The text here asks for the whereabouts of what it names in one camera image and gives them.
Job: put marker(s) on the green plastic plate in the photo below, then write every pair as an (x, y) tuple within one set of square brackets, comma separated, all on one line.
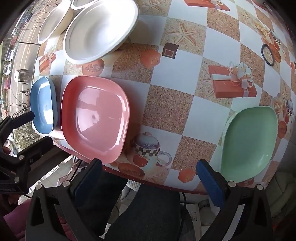
[(249, 139)]

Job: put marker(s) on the dark grey chair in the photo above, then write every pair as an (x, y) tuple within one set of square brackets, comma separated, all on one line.
[(148, 208)]

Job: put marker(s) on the blue bowl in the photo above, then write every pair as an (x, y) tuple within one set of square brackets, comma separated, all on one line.
[(41, 104)]

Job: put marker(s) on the person's pink clothing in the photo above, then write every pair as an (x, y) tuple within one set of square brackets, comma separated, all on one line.
[(11, 224)]

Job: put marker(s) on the white foam bowl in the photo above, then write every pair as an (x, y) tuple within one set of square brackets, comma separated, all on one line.
[(81, 3), (52, 23), (99, 34)]

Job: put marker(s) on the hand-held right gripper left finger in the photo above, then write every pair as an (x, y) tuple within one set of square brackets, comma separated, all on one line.
[(87, 180)]

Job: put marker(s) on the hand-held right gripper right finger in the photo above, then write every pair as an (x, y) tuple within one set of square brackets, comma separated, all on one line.
[(210, 183)]

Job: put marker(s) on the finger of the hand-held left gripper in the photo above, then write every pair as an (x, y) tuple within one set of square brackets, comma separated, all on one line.
[(16, 122), (34, 150)]

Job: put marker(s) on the pink plastic plate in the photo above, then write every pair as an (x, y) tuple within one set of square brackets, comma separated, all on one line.
[(92, 115)]

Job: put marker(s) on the printed checkered tablecloth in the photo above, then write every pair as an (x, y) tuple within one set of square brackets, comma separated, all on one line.
[(175, 69)]

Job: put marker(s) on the cream cushion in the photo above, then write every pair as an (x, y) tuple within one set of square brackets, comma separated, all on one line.
[(277, 192)]

